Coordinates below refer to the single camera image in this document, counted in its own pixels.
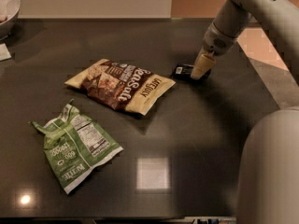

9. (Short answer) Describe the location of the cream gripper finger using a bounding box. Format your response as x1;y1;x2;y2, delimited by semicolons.
196;47;206;60
191;54;216;80

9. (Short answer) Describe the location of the black rxbar chocolate bar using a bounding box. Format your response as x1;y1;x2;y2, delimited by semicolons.
171;63;211;83

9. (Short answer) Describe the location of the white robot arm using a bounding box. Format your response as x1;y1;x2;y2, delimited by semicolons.
191;0;299;224

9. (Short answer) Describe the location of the brown sea salt chips bag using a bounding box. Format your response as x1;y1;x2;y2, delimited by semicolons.
64;59;175;115

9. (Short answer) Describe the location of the green kettle chips bag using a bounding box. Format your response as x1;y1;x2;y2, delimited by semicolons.
31;101;123;194

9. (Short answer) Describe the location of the white paper napkin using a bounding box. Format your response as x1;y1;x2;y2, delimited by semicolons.
0;44;11;61

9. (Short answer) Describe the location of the white bowl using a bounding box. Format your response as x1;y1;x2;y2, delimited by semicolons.
0;0;21;40

